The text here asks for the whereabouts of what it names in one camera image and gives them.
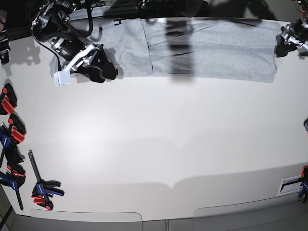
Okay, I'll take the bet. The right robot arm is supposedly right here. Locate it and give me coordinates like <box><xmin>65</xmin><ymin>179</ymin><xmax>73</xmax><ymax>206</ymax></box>
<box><xmin>30</xmin><ymin>0</ymin><xmax>118</xmax><ymax>86</ymax></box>

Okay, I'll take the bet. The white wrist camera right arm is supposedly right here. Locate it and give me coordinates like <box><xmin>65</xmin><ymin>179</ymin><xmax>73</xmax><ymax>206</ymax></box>
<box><xmin>53</xmin><ymin>71</ymin><xmax>71</xmax><ymax>86</ymax></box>

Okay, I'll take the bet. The red black clamp top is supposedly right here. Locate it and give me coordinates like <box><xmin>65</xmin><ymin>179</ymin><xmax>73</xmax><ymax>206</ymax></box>
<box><xmin>0</xmin><ymin>79</ymin><xmax>17</xmax><ymax>115</ymax></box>

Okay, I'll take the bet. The blue bar clamp front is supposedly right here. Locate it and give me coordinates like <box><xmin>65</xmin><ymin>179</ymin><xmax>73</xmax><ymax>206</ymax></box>
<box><xmin>28</xmin><ymin>150</ymin><xmax>64</xmax><ymax>210</ymax></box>

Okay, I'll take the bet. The blue clamp right edge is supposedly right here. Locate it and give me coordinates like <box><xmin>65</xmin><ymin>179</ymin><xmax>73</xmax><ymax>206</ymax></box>
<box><xmin>298</xmin><ymin>166</ymin><xmax>308</xmax><ymax>203</ymax></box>

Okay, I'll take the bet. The dark object right edge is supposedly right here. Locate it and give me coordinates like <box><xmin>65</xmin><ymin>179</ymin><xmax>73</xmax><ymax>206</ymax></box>
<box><xmin>303</xmin><ymin>118</ymin><xmax>308</xmax><ymax>132</ymax></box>

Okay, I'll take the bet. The white label plate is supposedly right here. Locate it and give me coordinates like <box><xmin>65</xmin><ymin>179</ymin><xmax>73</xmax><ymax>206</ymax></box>
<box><xmin>277</xmin><ymin>176</ymin><xmax>302</xmax><ymax>196</ymax></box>

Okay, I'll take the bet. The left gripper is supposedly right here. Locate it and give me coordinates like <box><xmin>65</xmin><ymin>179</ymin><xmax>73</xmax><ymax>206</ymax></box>
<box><xmin>275</xmin><ymin>23</ymin><xmax>308</xmax><ymax>58</ymax></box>

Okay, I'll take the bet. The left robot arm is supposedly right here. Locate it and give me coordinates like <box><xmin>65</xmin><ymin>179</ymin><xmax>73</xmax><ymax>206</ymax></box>
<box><xmin>275</xmin><ymin>0</ymin><xmax>308</xmax><ymax>58</ymax></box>

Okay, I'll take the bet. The blue red clamp middle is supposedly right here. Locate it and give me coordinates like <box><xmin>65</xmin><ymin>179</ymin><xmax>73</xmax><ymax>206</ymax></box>
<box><xmin>0</xmin><ymin>113</ymin><xmax>26</xmax><ymax>166</ymax></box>

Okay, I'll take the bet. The blue red clamp lower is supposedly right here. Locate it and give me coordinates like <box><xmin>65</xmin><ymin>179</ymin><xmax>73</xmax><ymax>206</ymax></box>
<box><xmin>0</xmin><ymin>146</ymin><xmax>26</xmax><ymax>211</ymax></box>

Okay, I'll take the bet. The blue red clamp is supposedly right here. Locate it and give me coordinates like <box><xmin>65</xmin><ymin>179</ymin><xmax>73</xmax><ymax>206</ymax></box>
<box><xmin>0</xmin><ymin>146</ymin><xmax>26</xmax><ymax>211</ymax></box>
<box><xmin>0</xmin><ymin>113</ymin><xmax>26</xmax><ymax>166</ymax></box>

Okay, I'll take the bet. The grey T-shirt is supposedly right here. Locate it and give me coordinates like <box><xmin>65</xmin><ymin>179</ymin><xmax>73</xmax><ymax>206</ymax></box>
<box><xmin>49</xmin><ymin>18</ymin><xmax>283</xmax><ymax>84</ymax></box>

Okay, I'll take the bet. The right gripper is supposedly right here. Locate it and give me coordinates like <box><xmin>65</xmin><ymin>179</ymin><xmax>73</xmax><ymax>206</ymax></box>
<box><xmin>61</xmin><ymin>44</ymin><xmax>118</xmax><ymax>83</ymax></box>

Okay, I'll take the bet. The aluminium rail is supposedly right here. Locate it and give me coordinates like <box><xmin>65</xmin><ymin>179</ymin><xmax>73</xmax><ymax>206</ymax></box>
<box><xmin>69</xmin><ymin>5</ymin><xmax>138</xmax><ymax>20</ymax></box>

